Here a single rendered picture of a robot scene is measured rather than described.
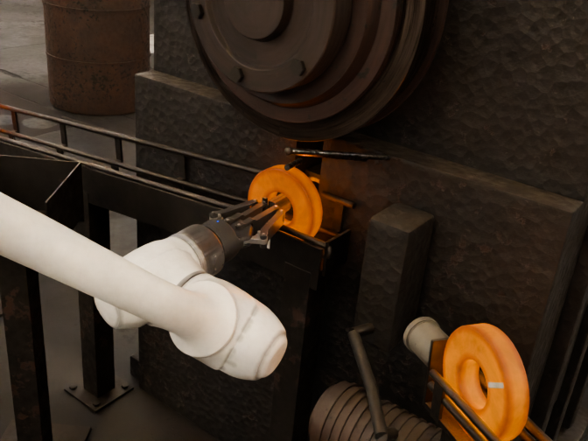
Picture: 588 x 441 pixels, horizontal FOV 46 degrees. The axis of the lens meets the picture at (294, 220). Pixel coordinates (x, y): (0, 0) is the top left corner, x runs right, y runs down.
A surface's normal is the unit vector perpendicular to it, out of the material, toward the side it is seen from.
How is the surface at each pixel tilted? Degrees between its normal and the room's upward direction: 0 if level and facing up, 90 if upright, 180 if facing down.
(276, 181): 90
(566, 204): 0
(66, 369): 0
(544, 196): 0
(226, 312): 48
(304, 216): 90
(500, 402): 90
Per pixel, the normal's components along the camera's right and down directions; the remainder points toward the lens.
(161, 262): 0.16, -0.76
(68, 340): 0.08, -0.90
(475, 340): -0.95, 0.07
